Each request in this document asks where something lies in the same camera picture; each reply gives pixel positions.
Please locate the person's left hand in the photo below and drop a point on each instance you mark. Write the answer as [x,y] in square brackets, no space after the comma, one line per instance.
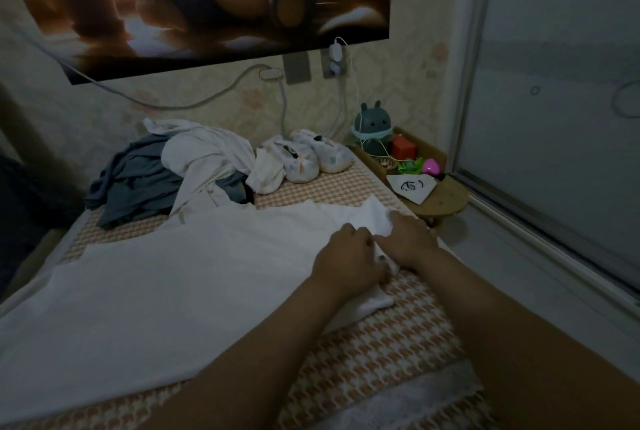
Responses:
[350,263]

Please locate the person's right hand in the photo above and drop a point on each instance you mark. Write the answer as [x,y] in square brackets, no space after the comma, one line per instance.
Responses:
[410,240]

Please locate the white printed slipper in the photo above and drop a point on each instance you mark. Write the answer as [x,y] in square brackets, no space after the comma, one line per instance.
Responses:
[298,161]
[330,152]

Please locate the white T-shirt with letter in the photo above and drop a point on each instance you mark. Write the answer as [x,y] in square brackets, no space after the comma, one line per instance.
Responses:
[180,295]

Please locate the pile of grey-blue clothes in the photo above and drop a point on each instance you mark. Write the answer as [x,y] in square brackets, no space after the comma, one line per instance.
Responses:
[130,190]

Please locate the person's right forearm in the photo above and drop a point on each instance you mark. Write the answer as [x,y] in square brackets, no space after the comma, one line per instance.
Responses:
[520,355]

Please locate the person's left forearm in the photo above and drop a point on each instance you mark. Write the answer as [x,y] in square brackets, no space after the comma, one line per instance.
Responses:
[250,375]

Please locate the white printed card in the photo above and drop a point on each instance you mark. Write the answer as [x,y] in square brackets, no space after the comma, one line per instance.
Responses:
[412,188]

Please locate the wooden bedside tray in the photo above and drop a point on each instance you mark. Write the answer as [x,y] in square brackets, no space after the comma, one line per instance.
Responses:
[450,200]

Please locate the green toy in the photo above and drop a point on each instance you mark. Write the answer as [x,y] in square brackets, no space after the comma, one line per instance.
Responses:
[404,165]

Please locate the pink ball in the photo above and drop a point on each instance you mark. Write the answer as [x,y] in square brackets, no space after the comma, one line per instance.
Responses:
[431,167]

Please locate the red toy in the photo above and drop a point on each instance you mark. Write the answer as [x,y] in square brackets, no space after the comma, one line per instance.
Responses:
[403,147]

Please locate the teal round bunny lamp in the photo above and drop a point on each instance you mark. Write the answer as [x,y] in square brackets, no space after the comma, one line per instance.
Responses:
[373,126]

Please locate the white charger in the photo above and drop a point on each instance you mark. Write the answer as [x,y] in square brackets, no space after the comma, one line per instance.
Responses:
[337,56]

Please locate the grey sliding door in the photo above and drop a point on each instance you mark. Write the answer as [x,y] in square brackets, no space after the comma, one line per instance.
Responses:
[560,94]

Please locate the dark patterned bed cover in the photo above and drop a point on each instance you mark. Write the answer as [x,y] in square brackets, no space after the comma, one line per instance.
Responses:
[25,224]

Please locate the grey wall socket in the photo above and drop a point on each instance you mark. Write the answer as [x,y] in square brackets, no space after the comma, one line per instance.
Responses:
[296,68]

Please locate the white wall plug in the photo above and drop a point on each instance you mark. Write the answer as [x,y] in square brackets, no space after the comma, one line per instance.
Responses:
[270,72]

